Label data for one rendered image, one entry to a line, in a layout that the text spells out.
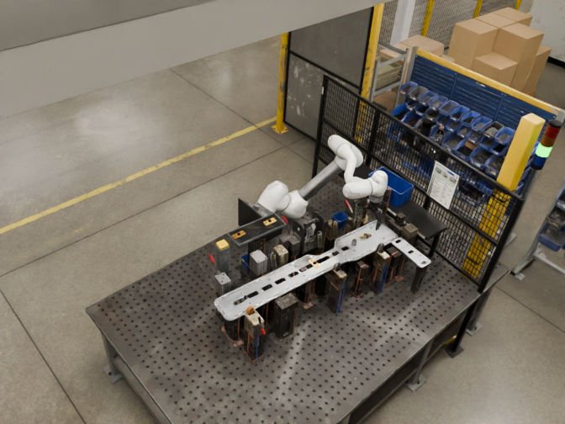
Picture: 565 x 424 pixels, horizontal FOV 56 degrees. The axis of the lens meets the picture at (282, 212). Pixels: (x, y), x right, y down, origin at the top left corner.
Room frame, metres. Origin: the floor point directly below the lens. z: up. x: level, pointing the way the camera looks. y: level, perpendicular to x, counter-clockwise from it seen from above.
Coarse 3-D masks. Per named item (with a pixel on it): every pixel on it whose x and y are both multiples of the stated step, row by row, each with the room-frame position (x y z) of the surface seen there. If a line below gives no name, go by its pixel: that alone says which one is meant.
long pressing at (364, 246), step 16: (368, 224) 2.83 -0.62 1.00; (336, 240) 2.64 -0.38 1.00; (368, 240) 2.67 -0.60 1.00; (384, 240) 2.68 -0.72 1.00; (304, 256) 2.47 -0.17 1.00; (320, 256) 2.48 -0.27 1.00; (336, 256) 2.49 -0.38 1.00; (352, 256) 2.50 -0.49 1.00; (272, 272) 2.30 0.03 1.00; (288, 272) 2.32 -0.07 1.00; (304, 272) 2.33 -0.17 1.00; (320, 272) 2.34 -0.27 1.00; (240, 288) 2.15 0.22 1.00; (256, 288) 2.17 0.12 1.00; (272, 288) 2.17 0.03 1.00; (288, 288) 2.18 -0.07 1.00; (224, 304) 2.02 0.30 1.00; (240, 304) 2.03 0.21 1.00; (256, 304) 2.04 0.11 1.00
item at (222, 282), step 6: (216, 276) 2.18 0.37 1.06; (222, 276) 2.19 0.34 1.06; (216, 282) 2.17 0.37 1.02; (222, 282) 2.14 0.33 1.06; (228, 282) 2.15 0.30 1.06; (216, 288) 2.17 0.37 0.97; (222, 288) 2.12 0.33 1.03; (228, 288) 2.15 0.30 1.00; (222, 294) 2.12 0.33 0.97; (216, 312) 2.18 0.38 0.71; (222, 318) 2.12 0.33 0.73
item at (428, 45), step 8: (408, 40) 6.08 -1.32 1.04; (416, 40) 6.10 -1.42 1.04; (424, 40) 6.12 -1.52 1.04; (432, 40) 6.13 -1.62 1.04; (400, 48) 5.85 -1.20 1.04; (408, 48) 5.86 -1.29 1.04; (424, 48) 5.90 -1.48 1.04; (432, 48) 5.91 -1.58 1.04; (440, 48) 5.97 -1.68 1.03; (384, 56) 5.67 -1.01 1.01; (392, 56) 5.61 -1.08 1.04; (408, 56) 5.64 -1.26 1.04; (440, 56) 6.00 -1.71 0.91; (448, 56) 6.42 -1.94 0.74; (400, 64) 5.52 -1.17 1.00; (408, 64) 5.49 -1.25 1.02; (400, 72) 5.50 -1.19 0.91; (392, 88) 6.00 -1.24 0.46; (384, 96) 5.83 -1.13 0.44; (392, 96) 5.85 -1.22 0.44; (400, 96) 5.86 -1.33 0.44; (384, 104) 5.62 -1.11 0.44; (392, 104) 5.64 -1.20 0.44
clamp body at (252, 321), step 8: (256, 312) 1.93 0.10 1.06; (248, 320) 1.88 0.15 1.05; (256, 320) 1.88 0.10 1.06; (248, 328) 1.88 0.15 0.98; (256, 328) 1.84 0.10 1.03; (248, 336) 1.88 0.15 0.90; (256, 336) 1.85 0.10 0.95; (248, 344) 1.87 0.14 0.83; (256, 344) 1.84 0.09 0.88; (248, 352) 1.87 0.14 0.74; (256, 352) 1.84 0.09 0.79; (256, 360) 1.84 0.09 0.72
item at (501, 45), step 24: (456, 24) 6.71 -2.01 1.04; (480, 24) 6.75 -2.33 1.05; (504, 24) 6.82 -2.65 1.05; (528, 24) 7.18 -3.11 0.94; (456, 48) 6.64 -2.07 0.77; (480, 48) 6.50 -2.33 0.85; (504, 48) 6.58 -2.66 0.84; (528, 48) 6.46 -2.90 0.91; (480, 72) 6.32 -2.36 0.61; (504, 72) 6.22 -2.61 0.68; (528, 72) 6.63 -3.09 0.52
